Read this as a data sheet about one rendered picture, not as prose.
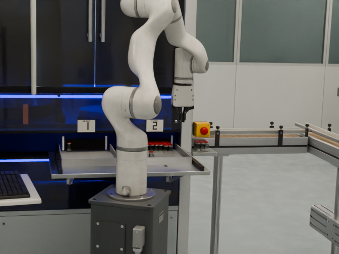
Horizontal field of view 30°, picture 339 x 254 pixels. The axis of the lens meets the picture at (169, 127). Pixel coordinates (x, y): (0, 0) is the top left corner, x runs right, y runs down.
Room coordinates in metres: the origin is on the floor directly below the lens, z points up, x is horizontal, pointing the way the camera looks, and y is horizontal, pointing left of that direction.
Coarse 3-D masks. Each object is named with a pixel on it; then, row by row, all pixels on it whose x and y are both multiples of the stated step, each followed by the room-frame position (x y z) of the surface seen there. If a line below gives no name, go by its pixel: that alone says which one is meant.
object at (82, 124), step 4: (80, 120) 3.03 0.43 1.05; (84, 120) 3.03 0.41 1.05; (88, 120) 3.04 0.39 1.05; (92, 120) 3.04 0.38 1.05; (80, 124) 3.03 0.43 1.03; (84, 124) 3.03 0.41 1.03; (92, 124) 3.04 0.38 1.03; (80, 128) 3.03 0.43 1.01; (84, 128) 3.03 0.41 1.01; (92, 128) 3.04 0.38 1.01
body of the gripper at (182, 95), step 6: (174, 84) 2.87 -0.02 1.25; (180, 84) 2.82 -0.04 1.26; (174, 90) 2.83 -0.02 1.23; (180, 90) 2.83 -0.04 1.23; (186, 90) 2.83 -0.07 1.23; (192, 90) 2.84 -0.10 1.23; (174, 96) 2.82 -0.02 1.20; (180, 96) 2.83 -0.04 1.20; (186, 96) 2.83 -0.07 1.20; (192, 96) 2.84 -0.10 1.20; (174, 102) 2.82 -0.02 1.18; (180, 102) 2.83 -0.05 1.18; (186, 102) 2.83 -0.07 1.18; (192, 102) 2.84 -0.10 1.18
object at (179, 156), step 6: (174, 150) 3.18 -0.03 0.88; (180, 150) 3.09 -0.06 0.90; (156, 156) 3.02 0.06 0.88; (162, 156) 3.03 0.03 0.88; (168, 156) 3.03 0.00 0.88; (174, 156) 3.04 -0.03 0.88; (180, 156) 3.04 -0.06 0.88; (186, 156) 2.97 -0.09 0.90; (150, 162) 2.84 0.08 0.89; (156, 162) 2.85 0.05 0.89; (162, 162) 2.86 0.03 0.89; (168, 162) 2.86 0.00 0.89; (174, 162) 2.87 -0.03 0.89; (180, 162) 2.87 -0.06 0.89; (186, 162) 2.88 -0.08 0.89
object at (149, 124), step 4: (148, 120) 3.10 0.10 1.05; (152, 120) 3.11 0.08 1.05; (156, 120) 3.11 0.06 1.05; (160, 120) 3.12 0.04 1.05; (148, 124) 3.10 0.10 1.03; (152, 124) 3.11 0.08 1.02; (160, 124) 3.12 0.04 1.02; (148, 128) 3.10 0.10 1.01; (152, 128) 3.11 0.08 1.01; (156, 128) 3.11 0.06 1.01; (160, 128) 3.12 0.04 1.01
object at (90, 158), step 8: (64, 152) 3.05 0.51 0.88; (72, 152) 3.06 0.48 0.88; (80, 152) 3.06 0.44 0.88; (88, 152) 3.07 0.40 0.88; (96, 152) 3.08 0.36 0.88; (104, 152) 3.08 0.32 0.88; (112, 152) 3.02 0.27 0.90; (64, 160) 2.76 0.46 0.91; (72, 160) 2.77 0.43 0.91; (80, 160) 2.77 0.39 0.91; (88, 160) 2.78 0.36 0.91; (96, 160) 2.79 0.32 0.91; (104, 160) 2.80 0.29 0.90; (112, 160) 2.80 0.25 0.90
